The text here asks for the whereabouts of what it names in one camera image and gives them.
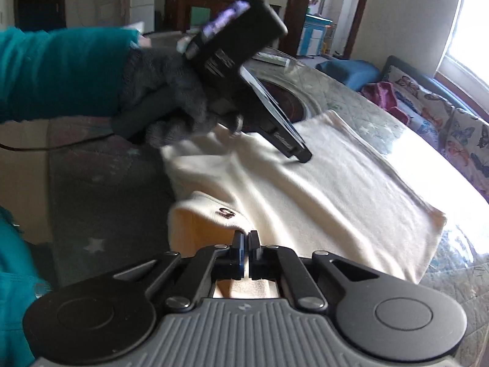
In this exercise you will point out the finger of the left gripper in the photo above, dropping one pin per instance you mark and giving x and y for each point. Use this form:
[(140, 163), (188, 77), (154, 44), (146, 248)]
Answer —
[(277, 129)]

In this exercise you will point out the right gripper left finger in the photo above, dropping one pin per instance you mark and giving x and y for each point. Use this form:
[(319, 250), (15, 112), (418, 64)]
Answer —
[(195, 277)]

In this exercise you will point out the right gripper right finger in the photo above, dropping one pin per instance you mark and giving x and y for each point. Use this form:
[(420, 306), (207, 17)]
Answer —
[(283, 266)]

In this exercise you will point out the cream peach garment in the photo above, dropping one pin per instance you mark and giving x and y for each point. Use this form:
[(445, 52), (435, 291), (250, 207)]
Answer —
[(347, 199)]

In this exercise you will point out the teal sleeved right forearm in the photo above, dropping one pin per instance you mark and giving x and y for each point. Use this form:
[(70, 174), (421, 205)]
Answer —
[(20, 287)]

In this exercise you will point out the teal sleeved left forearm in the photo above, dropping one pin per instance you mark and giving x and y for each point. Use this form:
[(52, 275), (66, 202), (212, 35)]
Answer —
[(67, 72)]

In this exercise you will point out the grey gloved left hand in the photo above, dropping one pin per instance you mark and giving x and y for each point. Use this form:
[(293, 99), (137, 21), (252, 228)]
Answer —
[(163, 102)]

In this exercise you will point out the black round induction cooktop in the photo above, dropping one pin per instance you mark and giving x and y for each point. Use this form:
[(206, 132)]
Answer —
[(282, 99)]

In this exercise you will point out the grey remote control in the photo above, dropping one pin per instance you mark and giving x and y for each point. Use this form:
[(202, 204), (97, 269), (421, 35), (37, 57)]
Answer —
[(272, 59)]

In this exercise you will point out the blue white small cabinet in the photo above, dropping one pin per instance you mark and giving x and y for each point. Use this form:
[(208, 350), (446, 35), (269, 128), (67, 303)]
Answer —
[(314, 31)]

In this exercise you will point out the blue corner sofa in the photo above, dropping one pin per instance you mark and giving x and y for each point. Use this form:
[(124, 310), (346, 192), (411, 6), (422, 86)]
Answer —
[(356, 74)]

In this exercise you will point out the magenta crumpled cloth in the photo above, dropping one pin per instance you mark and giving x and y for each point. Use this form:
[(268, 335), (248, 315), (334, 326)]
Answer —
[(382, 94)]

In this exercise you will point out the butterfly cushion left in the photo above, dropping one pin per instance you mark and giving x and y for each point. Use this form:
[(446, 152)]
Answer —
[(428, 112)]

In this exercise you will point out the butterfly cushion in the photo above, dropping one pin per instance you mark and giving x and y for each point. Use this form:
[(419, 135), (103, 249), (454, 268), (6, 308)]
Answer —
[(466, 148), (428, 112)]

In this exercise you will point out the butterfly cushion right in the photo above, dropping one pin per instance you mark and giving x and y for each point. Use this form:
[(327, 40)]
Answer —
[(466, 148)]

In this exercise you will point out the window with frame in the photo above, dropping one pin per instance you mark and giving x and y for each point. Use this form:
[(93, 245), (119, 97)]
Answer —
[(465, 63)]

